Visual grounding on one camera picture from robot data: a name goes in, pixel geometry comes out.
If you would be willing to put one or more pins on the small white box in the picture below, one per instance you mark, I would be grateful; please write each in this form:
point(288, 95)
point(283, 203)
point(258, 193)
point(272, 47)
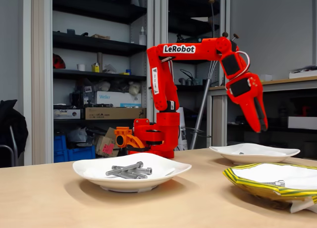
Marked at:
point(267, 77)

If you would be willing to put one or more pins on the white cup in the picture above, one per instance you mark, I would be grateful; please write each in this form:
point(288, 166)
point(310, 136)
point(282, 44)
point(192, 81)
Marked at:
point(81, 67)

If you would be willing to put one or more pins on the grey metal shelf cabinet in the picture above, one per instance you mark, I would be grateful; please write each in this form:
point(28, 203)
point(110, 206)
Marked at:
point(42, 64)
point(227, 10)

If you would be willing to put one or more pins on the flat white box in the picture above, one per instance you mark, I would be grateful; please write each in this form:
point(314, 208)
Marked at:
point(304, 74)

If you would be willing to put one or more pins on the red helmet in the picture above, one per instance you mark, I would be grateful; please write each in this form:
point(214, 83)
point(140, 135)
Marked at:
point(58, 62)

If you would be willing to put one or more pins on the small dark box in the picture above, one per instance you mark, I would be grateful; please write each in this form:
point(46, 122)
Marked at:
point(70, 32)

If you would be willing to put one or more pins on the white plush toy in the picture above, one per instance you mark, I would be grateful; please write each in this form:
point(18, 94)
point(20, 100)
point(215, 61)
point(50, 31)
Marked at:
point(134, 88)

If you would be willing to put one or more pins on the small yellow carton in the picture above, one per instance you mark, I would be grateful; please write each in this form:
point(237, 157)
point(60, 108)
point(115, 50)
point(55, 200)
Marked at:
point(95, 68)

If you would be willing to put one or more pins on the black jacket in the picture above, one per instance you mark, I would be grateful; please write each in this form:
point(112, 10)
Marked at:
point(12, 121)

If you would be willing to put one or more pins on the white plastic bottle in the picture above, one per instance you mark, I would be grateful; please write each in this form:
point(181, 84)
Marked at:
point(142, 37)

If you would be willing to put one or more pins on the grey workbench wooden top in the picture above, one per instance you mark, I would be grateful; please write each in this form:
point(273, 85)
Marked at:
point(297, 85)

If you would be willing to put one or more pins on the cardboard box pink sticker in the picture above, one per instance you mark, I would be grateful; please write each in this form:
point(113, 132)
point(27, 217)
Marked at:
point(104, 142)

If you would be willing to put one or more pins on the tall blue plastic crate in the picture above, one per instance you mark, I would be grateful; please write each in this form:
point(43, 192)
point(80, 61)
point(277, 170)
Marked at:
point(60, 149)

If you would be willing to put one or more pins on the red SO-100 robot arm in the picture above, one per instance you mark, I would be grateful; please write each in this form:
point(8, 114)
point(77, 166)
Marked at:
point(166, 89)

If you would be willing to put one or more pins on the yellow green striped paper bowl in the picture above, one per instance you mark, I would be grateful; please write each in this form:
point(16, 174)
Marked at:
point(247, 186)

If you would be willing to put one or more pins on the small blue object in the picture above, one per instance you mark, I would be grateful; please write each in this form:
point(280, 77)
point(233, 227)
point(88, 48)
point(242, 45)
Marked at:
point(128, 71)

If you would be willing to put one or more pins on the white square plate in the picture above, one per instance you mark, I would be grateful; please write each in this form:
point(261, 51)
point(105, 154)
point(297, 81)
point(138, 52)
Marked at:
point(235, 160)
point(111, 181)

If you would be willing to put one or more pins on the grey metal chair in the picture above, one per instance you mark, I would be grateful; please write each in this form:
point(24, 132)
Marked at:
point(15, 149)

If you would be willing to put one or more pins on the white plastic bag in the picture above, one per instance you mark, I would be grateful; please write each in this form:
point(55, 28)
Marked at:
point(76, 135)

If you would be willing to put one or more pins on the metal coat stand wooden knobs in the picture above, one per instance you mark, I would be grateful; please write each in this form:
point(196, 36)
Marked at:
point(204, 102)

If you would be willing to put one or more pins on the long white box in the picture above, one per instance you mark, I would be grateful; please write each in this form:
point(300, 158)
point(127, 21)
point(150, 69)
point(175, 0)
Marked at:
point(302, 123)

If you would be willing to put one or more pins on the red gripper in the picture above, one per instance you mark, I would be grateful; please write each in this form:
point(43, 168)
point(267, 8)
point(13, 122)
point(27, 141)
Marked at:
point(248, 94)

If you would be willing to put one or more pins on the flat wooden piece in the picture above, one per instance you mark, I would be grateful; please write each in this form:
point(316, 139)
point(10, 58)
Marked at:
point(100, 36)

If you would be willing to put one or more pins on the flat printed box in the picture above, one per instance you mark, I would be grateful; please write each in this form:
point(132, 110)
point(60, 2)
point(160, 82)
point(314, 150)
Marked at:
point(67, 114)

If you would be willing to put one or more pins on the low blue plastic crate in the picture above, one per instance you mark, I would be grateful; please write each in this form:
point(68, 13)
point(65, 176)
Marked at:
point(81, 153)

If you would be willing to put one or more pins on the long brown cardboard box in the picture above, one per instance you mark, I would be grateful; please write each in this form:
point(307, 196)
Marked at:
point(111, 113)

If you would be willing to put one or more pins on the white Weller box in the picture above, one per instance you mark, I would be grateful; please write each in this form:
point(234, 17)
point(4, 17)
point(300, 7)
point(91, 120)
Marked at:
point(116, 98)

